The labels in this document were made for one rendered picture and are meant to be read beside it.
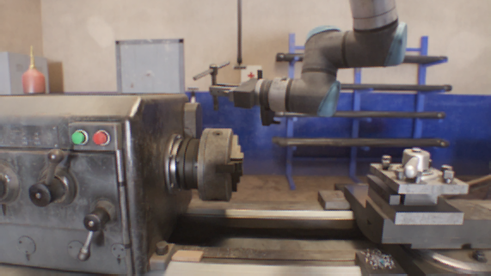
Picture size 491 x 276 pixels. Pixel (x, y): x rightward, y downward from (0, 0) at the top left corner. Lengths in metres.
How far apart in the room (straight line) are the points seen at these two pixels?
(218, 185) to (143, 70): 3.56
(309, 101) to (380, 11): 0.23
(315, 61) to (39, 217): 0.82
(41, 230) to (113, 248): 0.22
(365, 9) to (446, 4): 4.46
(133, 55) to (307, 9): 2.78
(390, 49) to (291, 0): 3.57
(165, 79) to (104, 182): 3.43
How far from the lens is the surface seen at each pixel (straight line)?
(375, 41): 0.58
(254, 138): 3.90
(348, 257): 0.91
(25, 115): 0.83
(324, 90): 0.60
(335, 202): 1.16
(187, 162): 0.81
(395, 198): 0.73
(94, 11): 4.81
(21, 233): 0.95
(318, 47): 0.63
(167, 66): 4.05
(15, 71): 4.17
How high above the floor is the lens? 1.34
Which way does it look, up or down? 7 degrees down
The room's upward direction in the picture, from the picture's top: straight up
